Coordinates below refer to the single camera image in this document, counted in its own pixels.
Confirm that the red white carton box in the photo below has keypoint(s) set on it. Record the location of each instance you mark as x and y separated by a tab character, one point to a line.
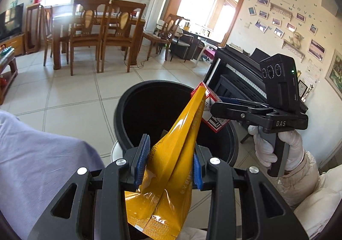
216	124

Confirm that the person's right hand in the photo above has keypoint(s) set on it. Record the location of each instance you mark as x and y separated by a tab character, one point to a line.
261	146

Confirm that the black armchair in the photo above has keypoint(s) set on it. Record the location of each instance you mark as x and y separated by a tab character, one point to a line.
187	47

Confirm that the colourful small items pile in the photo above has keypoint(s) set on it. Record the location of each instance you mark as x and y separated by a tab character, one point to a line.
6	51

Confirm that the black piano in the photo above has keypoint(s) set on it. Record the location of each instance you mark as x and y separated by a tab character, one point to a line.
235	63

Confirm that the group of framed wall photos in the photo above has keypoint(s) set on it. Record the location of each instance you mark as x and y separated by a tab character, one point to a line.
316	50

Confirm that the flat screen television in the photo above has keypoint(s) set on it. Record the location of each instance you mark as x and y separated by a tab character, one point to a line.
10	21

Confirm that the white standing air conditioner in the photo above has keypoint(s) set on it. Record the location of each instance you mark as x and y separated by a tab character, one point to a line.
157	5

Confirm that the person's right forearm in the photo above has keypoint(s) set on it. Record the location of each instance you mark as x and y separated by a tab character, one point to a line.
299	184

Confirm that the stack of papers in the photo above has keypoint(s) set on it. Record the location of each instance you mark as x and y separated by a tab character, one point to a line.
237	48

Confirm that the wooden coffee table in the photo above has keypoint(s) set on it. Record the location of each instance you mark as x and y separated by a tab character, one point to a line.
9	69

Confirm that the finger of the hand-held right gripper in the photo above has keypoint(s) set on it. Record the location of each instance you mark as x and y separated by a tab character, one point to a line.
235	112
232	100

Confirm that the small red object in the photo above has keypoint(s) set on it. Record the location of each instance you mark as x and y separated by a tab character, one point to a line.
2	81

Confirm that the black trash bin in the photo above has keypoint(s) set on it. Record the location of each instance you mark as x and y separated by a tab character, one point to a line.
149	111

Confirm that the wooden television cabinet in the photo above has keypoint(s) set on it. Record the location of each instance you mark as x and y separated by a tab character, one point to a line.
16	43

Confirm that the wooden archway frame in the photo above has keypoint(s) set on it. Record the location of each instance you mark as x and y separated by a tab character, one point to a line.
241	7

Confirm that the yellow foil packet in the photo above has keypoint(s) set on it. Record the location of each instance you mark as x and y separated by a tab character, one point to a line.
176	149

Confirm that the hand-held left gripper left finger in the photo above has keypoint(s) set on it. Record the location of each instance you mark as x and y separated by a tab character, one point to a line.
141	159

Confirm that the white plastic chair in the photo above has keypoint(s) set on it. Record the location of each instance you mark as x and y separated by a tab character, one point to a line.
208	51

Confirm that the white padded jacket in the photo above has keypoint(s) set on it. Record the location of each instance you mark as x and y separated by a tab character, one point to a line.
320	208

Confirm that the lilac cloth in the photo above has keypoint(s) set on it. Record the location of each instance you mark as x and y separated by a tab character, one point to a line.
40	162

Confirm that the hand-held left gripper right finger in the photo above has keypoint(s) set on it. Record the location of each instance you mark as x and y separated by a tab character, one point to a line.
198	170

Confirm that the wooden dining table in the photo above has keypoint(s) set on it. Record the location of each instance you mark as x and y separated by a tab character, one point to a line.
60	42

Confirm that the white wall shelf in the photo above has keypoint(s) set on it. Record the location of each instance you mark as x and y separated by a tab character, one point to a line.
292	49
280	9

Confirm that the teddy bear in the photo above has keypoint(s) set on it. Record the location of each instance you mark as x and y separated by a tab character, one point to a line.
296	39

